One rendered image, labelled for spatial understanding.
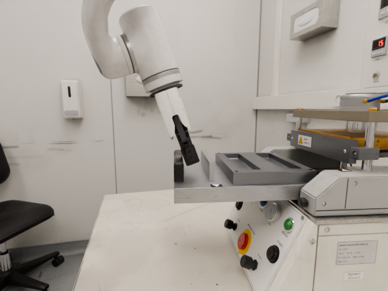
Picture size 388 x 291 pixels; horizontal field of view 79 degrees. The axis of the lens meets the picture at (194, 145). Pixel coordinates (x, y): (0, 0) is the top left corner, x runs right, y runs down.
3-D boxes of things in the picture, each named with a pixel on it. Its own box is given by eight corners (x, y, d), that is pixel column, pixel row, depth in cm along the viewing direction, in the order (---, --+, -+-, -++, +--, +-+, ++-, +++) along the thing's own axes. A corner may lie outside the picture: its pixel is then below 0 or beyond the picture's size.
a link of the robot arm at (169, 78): (145, 85, 55) (149, 97, 55) (139, 80, 46) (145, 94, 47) (178, 73, 55) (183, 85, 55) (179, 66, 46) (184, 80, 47)
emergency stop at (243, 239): (241, 245, 60) (247, 231, 60) (245, 254, 56) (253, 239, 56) (235, 242, 60) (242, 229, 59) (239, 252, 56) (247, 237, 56)
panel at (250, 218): (225, 225, 73) (252, 172, 71) (260, 305, 44) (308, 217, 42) (220, 223, 73) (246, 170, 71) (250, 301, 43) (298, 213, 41)
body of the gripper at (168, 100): (150, 93, 56) (167, 137, 57) (144, 89, 45) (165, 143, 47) (180, 82, 56) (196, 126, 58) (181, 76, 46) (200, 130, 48)
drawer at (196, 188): (277, 172, 67) (278, 145, 66) (325, 202, 46) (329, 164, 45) (174, 175, 65) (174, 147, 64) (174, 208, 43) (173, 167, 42)
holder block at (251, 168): (273, 160, 66) (273, 151, 65) (315, 182, 46) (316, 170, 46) (215, 161, 64) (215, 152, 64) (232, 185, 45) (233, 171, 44)
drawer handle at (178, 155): (181, 164, 61) (181, 149, 61) (183, 182, 47) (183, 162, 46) (174, 164, 61) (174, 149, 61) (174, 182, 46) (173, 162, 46)
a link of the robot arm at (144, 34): (139, 79, 45) (183, 64, 47) (111, 8, 43) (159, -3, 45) (137, 86, 53) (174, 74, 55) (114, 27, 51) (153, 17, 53)
